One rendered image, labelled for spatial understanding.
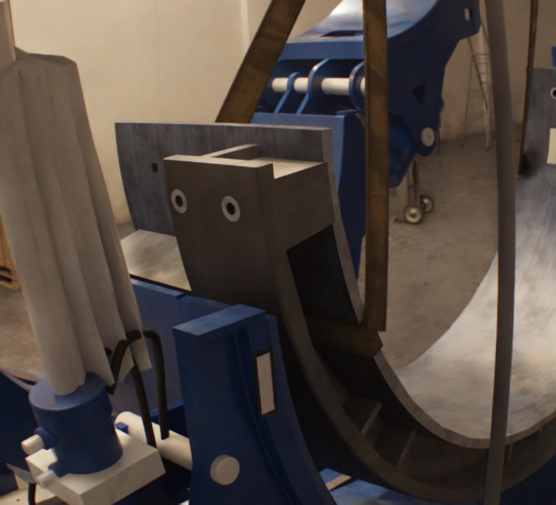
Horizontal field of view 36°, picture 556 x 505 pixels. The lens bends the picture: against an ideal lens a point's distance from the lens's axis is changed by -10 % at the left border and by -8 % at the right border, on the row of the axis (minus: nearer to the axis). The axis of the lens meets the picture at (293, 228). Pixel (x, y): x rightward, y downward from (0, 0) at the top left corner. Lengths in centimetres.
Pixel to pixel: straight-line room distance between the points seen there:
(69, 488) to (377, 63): 113
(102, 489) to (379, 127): 98
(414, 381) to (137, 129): 141
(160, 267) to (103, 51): 1028
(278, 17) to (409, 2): 323
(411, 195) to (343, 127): 686
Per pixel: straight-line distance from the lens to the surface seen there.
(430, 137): 523
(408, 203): 1136
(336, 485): 380
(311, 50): 508
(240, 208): 164
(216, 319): 157
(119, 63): 1238
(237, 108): 226
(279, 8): 223
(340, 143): 460
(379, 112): 196
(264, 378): 163
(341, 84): 486
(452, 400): 289
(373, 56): 199
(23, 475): 442
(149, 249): 213
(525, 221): 361
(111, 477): 156
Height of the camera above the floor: 261
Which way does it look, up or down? 13 degrees down
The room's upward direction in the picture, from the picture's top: 4 degrees counter-clockwise
